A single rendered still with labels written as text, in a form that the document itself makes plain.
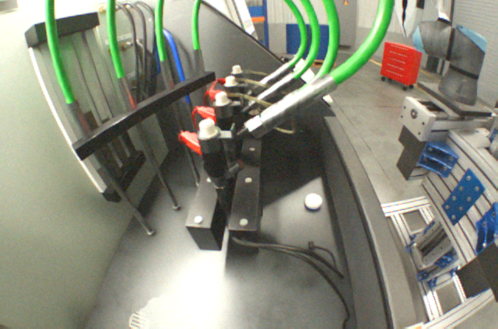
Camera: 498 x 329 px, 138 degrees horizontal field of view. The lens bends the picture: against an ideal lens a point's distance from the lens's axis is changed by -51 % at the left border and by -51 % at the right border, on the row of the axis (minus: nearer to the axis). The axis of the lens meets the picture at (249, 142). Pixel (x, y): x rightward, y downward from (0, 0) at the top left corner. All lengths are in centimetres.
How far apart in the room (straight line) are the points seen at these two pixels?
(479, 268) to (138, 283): 78
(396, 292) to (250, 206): 24
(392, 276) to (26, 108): 57
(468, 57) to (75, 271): 110
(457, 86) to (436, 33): 18
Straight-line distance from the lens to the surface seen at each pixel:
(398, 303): 31
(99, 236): 48
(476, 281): 68
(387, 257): 32
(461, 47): 77
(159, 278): 44
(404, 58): 441
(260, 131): 20
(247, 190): 31
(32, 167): 38
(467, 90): 78
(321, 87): 18
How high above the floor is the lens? 121
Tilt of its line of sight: 35 degrees down
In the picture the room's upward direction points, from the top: 5 degrees counter-clockwise
